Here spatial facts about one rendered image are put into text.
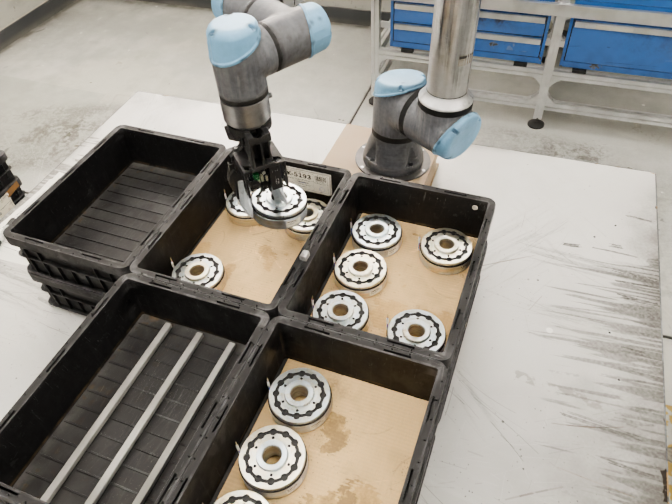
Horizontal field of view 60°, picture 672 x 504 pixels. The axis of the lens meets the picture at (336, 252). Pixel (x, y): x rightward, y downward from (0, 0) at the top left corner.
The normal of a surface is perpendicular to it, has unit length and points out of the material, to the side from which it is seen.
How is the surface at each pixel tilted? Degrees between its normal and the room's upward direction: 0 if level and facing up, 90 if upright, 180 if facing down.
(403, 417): 0
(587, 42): 90
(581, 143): 0
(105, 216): 0
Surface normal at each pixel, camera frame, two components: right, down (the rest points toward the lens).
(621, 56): -0.33, 0.69
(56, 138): -0.05, -0.69
